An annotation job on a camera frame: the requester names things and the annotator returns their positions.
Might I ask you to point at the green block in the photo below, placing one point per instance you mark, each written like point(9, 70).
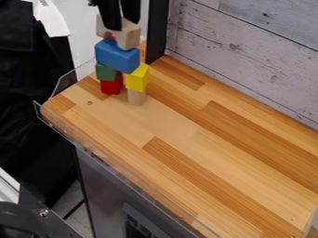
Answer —
point(105, 72)

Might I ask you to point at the small red block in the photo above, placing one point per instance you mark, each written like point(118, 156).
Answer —
point(110, 37)

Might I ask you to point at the yellow block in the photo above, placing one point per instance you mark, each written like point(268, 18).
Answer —
point(136, 80)

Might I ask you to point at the black post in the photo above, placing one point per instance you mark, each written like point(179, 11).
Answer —
point(157, 31)

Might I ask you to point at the black fabric cover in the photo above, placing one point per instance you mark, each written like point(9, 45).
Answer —
point(25, 93)

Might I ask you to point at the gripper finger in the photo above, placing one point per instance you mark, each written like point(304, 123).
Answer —
point(111, 14)
point(131, 10)

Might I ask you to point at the blue block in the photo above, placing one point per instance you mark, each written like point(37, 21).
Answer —
point(117, 56)

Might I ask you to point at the natural wooden arc block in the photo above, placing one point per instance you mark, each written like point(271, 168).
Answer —
point(130, 37)

